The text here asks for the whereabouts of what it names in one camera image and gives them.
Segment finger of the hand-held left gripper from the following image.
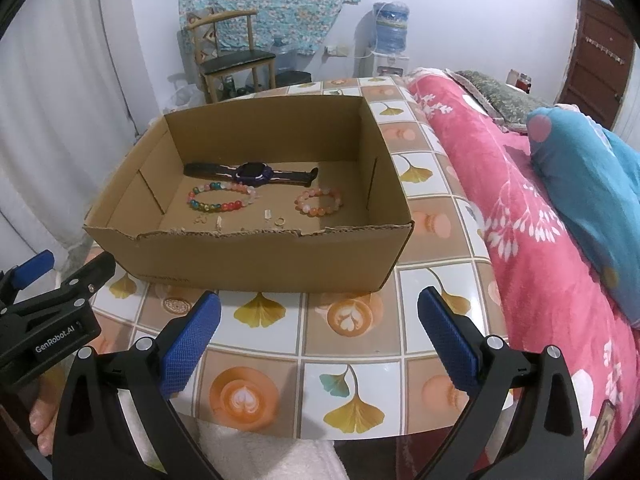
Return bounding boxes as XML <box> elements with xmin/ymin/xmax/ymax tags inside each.
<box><xmin>10</xmin><ymin>251</ymin><xmax>117</xmax><ymax>317</ymax></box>
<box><xmin>0</xmin><ymin>249</ymin><xmax>56</xmax><ymax>306</ymax></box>

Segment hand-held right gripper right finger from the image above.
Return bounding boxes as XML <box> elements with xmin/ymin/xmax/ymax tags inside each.
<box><xmin>416</xmin><ymin>286</ymin><xmax>586</xmax><ymax>480</ymax></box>

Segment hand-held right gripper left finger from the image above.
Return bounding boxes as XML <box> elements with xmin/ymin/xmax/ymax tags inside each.
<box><xmin>52</xmin><ymin>290</ymin><xmax>223</xmax><ymax>480</ymax></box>

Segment brown cardboard box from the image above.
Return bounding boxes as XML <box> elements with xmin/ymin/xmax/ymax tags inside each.
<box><xmin>82</xmin><ymin>95</ymin><xmax>416</xmax><ymax>295</ymax></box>

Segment multicoloured bead bracelet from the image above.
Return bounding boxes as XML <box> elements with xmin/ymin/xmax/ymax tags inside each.
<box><xmin>187</xmin><ymin>181</ymin><xmax>257</xmax><ymax>213</ymax></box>

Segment purple smart watch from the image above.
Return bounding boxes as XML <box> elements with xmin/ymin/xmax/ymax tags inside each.
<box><xmin>183</xmin><ymin>161</ymin><xmax>319</xmax><ymax>184</ymax></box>

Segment pink bead bracelet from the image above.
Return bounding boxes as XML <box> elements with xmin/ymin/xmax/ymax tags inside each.
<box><xmin>294</xmin><ymin>187</ymin><xmax>345</xmax><ymax>216</ymax></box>

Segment person's left hand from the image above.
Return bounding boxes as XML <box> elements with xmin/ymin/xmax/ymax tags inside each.
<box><xmin>29</xmin><ymin>385</ymin><xmax>68</xmax><ymax>458</ymax></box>

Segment tile-print table cover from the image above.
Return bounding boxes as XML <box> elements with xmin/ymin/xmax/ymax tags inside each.
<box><xmin>87</xmin><ymin>76</ymin><xmax>516</xmax><ymax>441</ymax></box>

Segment white curtain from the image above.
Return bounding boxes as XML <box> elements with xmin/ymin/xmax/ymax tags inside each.
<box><xmin>0</xmin><ymin>0</ymin><xmax>141</xmax><ymax>281</ymax></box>

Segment pink floral blanket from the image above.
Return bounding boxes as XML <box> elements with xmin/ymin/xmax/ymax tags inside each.
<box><xmin>405</xmin><ymin>66</ymin><xmax>640</xmax><ymax>480</ymax></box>

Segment white fluffy towel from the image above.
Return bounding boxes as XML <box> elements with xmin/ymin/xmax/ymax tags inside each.
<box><xmin>120</xmin><ymin>400</ymin><xmax>351</xmax><ymax>480</ymax></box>

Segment white plastic bag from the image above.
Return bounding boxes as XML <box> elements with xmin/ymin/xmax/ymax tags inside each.
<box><xmin>162</xmin><ymin>74</ymin><xmax>206</xmax><ymax>111</ymax></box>

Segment blue pillow with pink dot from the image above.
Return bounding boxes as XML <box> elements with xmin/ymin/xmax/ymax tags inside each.
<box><xmin>525</xmin><ymin>105</ymin><xmax>640</xmax><ymax>331</ymax></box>

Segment wooden chair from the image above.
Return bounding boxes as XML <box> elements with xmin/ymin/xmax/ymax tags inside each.
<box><xmin>184</xmin><ymin>8</ymin><xmax>277</xmax><ymax>105</ymax></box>

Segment grey-green patterned pillow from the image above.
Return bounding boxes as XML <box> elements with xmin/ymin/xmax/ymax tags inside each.
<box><xmin>447</xmin><ymin>70</ymin><xmax>553</xmax><ymax>133</ymax></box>

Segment small red jars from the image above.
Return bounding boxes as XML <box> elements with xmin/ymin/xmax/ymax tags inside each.
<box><xmin>506</xmin><ymin>69</ymin><xmax>532</xmax><ymax>93</ymax></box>

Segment black bin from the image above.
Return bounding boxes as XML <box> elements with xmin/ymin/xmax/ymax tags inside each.
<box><xmin>275</xmin><ymin>70</ymin><xmax>313</xmax><ymax>88</ymax></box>

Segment white water dispenser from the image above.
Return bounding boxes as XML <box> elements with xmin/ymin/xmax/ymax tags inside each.
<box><xmin>354</xmin><ymin>50</ymin><xmax>410</xmax><ymax>78</ymax></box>

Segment empty clear water jug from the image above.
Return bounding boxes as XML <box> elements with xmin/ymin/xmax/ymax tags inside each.
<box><xmin>270</xmin><ymin>35</ymin><xmax>301</xmax><ymax>73</ymax></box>

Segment blue water bottle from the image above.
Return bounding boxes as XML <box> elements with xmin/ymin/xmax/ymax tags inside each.
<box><xmin>372</xmin><ymin>1</ymin><xmax>411</xmax><ymax>56</ymax></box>

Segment brown door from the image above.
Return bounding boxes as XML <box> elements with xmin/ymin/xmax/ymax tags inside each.
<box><xmin>552</xmin><ymin>0</ymin><xmax>636</xmax><ymax>131</ymax></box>

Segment blue floral hanging cloth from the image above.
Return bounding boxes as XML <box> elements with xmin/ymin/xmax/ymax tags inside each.
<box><xmin>177</xmin><ymin>0</ymin><xmax>363</xmax><ymax>56</ymax></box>

